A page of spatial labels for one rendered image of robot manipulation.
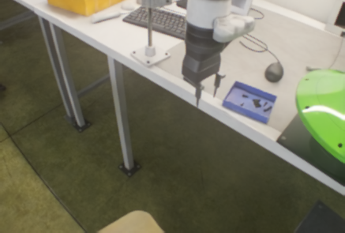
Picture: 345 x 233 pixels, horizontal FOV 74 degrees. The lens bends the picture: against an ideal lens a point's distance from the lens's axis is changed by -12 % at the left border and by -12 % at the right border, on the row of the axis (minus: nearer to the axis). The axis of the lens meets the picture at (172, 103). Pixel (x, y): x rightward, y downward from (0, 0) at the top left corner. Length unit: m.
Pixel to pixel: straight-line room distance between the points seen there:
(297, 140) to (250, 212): 0.97
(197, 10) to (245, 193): 1.34
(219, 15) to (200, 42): 0.06
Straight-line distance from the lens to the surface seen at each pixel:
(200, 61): 0.47
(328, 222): 0.68
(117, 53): 0.90
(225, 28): 0.39
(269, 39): 1.09
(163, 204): 1.52
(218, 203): 1.55
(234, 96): 0.73
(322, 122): 0.51
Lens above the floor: 1.38
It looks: 43 degrees down
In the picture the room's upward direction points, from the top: 3 degrees clockwise
